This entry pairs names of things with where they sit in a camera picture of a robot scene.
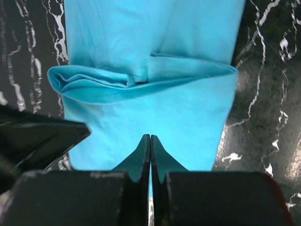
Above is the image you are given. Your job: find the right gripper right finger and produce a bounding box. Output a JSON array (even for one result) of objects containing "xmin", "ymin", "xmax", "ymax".
[{"xmin": 150, "ymin": 135, "xmax": 294, "ymax": 226}]

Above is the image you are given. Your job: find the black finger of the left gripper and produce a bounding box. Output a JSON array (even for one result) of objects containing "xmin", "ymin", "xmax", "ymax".
[{"xmin": 0, "ymin": 105, "xmax": 90, "ymax": 191}]

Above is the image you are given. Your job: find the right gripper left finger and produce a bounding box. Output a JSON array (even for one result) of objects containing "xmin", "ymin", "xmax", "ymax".
[{"xmin": 0, "ymin": 135, "xmax": 150, "ymax": 226}]

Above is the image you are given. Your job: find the light blue t shirt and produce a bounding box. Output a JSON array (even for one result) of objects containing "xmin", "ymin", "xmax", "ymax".
[{"xmin": 48, "ymin": 0, "xmax": 245, "ymax": 171}]

